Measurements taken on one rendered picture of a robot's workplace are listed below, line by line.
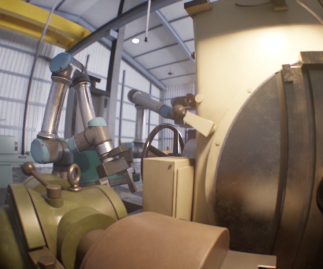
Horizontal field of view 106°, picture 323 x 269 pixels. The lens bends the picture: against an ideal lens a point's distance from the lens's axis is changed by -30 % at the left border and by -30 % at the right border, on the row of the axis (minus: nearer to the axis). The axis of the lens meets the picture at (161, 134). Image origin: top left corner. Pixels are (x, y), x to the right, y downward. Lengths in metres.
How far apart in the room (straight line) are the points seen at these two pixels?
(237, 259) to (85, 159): 1.06
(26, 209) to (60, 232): 0.06
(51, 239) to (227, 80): 0.54
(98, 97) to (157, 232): 1.25
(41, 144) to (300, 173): 0.88
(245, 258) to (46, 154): 0.79
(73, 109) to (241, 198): 1.05
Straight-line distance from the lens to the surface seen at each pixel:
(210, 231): 0.18
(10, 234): 0.31
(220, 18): 0.64
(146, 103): 1.16
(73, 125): 1.17
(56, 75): 0.86
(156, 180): 0.47
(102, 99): 1.33
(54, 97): 0.86
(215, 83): 0.53
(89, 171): 1.21
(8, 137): 5.48
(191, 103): 0.66
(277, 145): 0.37
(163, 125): 0.78
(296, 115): 0.37
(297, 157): 0.37
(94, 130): 0.69
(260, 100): 0.38
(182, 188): 0.48
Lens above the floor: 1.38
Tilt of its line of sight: 4 degrees up
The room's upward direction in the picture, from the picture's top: 2 degrees clockwise
